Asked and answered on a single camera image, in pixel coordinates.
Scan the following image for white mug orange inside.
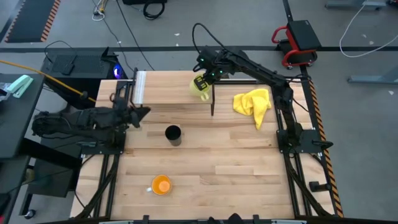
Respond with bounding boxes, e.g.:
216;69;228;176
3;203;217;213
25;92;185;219
146;174;173;197

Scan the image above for red black rolling stool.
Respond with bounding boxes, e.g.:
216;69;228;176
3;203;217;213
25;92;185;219
271;19;323;70

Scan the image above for bundled white floor cable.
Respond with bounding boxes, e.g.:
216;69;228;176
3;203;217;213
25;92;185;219
91;0;110;22

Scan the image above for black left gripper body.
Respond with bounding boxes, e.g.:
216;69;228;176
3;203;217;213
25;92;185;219
111;97;138;129

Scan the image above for tall black cup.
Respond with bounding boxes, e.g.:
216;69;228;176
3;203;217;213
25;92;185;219
164;124;183;147

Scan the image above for long black floor cable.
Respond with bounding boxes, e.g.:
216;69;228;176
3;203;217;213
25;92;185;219
114;0;155;72

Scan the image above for yellow hanging cable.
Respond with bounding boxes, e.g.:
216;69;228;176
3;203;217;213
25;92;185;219
0;59;97;103

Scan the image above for black side desk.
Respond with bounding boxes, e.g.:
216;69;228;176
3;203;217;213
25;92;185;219
0;73;46;160

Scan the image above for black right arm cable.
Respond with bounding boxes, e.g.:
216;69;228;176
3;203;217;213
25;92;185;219
191;22;228;54

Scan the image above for black mat orange stripes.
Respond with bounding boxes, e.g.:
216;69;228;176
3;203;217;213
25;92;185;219
4;0;62;44

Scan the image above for black aluminium table frame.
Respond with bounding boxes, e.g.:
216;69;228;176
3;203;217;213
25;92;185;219
70;77;345;224

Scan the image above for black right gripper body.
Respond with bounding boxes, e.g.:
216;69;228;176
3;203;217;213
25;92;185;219
193;46;233;85

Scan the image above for yellow-green mug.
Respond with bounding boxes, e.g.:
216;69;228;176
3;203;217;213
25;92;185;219
190;79;213;102

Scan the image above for grey table foot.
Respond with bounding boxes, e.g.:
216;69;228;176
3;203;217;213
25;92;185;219
347;64;398;85
324;0;388;11

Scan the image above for black cabinet on casters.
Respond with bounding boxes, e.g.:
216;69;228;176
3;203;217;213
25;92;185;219
17;136;82;218

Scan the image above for mint green stapler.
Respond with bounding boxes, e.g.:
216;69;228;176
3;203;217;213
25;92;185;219
6;74;34;99

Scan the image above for yellow cloth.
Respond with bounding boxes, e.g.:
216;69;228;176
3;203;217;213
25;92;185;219
233;88;272;131

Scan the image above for long white floor cable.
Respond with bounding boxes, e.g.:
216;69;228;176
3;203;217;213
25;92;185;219
338;0;398;59

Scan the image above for orange black hazard tape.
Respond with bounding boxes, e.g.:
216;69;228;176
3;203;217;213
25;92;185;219
307;80;345;218

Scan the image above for coiled black floor cable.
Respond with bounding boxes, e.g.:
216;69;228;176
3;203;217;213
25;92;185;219
142;0;166;21

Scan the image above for black computer tower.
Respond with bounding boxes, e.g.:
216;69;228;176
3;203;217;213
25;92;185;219
40;46;129;110

